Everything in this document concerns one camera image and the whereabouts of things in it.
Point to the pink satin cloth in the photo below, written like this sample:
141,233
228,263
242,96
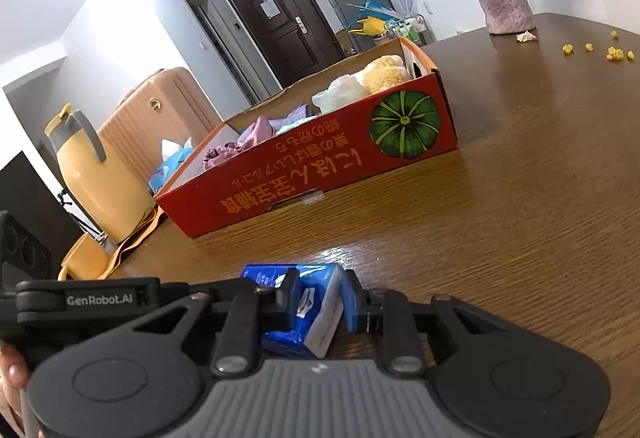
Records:
260,131

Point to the iridescent soft bundle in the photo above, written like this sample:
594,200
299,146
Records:
341,92

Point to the blue tissue pack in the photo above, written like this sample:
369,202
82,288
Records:
173,155

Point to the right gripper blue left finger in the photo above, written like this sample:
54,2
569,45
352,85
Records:
277,306

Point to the red orange cardboard box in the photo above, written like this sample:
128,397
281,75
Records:
406,123

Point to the fallen pink petal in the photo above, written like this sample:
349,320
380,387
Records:
526,37

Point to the yellow thermos jug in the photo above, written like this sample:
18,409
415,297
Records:
96,176

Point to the orange strap cloth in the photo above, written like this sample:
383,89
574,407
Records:
153,218

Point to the metal wire storage rack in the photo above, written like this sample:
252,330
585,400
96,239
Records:
414,29

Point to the dark brown entrance door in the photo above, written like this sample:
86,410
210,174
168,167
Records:
294,36

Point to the yellow blue bag pile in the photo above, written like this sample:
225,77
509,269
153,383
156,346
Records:
372,19

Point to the black paper shopping bag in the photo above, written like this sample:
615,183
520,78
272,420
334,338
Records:
45,232

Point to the person left hand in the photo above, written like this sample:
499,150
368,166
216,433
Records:
14,378

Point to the blue wet wipes packet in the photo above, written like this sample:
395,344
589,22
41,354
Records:
318,311

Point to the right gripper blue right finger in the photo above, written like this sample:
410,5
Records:
363,309

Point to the pink ribbed suitcase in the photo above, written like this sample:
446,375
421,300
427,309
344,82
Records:
169,105

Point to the yellow dried petals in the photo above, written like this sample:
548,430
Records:
615,46

